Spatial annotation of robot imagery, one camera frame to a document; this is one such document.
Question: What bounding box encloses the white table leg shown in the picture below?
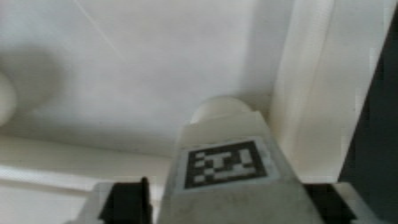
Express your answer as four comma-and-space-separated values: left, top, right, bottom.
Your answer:
157, 97, 324, 224

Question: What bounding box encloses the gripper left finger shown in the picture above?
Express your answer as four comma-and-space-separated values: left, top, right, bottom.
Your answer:
66, 177, 153, 224

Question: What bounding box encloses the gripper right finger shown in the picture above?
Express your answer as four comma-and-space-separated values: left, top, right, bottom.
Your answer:
304, 182, 386, 224

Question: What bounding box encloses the white square tabletop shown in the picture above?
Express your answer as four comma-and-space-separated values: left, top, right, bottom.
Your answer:
0, 0, 398, 224

